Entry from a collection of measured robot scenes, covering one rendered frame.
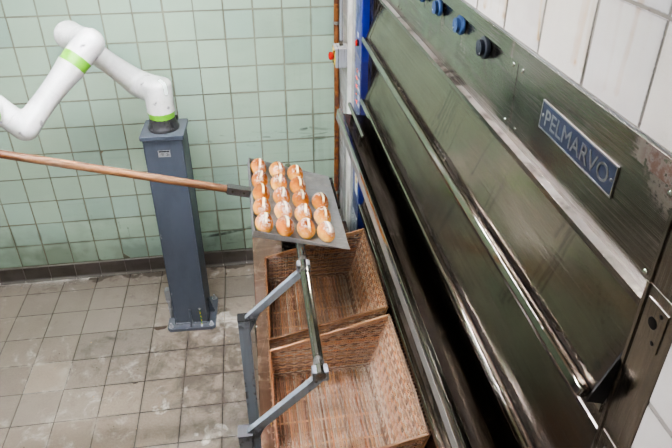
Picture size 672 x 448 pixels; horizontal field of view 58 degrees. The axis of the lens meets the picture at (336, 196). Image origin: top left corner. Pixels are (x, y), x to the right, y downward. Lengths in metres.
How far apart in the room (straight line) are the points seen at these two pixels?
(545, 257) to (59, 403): 2.76
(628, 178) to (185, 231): 2.60
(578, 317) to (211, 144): 2.85
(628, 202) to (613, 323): 0.18
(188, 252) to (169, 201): 0.33
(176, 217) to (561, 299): 2.41
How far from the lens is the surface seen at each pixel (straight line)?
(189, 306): 3.55
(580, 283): 1.05
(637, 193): 0.91
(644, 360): 0.93
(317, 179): 2.61
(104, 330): 3.76
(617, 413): 1.02
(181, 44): 3.41
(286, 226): 2.15
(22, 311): 4.08
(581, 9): 1.00
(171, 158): 3.03
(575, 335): 1.04
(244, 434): 1.88
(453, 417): 1.30
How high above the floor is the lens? 2.43
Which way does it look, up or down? 31 degrees down
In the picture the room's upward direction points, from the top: straight up
